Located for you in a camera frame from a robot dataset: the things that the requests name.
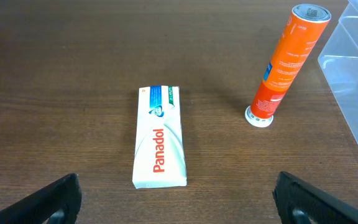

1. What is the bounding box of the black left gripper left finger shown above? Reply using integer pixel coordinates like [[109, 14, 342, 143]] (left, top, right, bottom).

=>
[[0, 174, 82, 224]]

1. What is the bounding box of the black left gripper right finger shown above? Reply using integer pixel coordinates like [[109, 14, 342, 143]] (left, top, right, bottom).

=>
[[273, 171, 358, 224]]

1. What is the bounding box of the white Panadol box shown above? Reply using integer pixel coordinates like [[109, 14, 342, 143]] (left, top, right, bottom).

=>
[[132, 85, 187, 189]]

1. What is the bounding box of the orange tablet tube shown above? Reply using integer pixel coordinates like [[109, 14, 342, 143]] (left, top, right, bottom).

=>
[[245, 4, 331, 128]]

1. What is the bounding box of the clear plastic container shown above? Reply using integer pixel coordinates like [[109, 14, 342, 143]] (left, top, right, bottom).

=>
[[318, 0, 358, 144]]

